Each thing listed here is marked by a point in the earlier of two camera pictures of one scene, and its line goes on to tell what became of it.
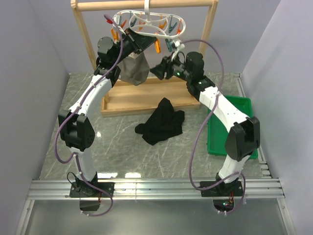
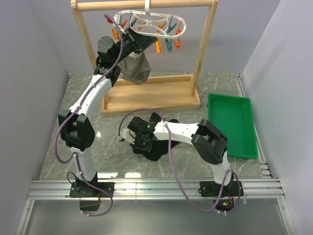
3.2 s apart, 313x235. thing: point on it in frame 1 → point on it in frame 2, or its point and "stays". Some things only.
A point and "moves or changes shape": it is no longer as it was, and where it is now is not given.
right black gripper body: x=174 y=68 → x=141 y=143
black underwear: x=164 y=122 moves or changes shape
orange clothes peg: x=157 y=46 stays
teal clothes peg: x=169 y=44 stays
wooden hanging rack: x=124 y=99 stays
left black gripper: x=139 y=42 stays
